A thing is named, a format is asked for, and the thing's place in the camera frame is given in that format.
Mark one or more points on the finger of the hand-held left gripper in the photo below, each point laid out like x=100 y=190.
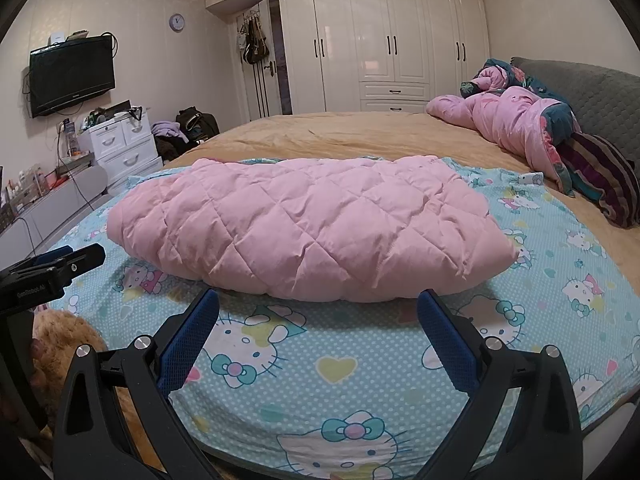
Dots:
x=52 y=256
x=80 y=259

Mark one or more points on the hanging dark bags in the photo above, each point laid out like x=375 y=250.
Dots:
x=256 y=42

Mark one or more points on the dark striped pillow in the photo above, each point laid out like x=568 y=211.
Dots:
x=605 y=175

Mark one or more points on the black bag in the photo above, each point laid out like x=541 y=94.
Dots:
x=200 y=122

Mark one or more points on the white wardrobe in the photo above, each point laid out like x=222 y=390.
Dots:
x=380 y=35

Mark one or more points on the blue cartoon cat bed sheet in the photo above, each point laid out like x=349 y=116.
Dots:
x=350 y=370

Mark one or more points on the dark clothes pile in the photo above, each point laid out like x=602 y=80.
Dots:
x=172 y=150

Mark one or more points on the fuzzy yellow blanket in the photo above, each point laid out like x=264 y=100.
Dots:
x=65 y=330

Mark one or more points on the grey low cabinet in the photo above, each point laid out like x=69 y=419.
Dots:
x=50 y=205

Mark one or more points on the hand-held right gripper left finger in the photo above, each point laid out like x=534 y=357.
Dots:
x=192 y=345

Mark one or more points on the white drawer cabinet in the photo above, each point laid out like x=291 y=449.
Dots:
x=125 y=155

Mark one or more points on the tan bed blanket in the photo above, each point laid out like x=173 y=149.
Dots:
x=325 y=135

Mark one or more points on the bedroom door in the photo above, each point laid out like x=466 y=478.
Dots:
x=265 y=90

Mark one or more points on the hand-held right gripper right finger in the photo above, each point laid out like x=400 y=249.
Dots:
x=445 y=345

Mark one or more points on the pink floral duvet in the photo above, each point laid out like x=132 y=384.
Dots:
x=510 y=120

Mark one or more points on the purple clothes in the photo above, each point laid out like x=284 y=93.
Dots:
x=167 y=130

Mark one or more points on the pink quilted jacket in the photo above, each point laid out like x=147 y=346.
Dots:
x=300 y=220

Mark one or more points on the round wall clock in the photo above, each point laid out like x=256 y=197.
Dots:
x=177 y=22

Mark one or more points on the black flat television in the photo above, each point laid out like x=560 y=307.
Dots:
x=72 y=77

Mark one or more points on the grey quilted headboard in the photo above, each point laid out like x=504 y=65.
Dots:
x=600 y=95

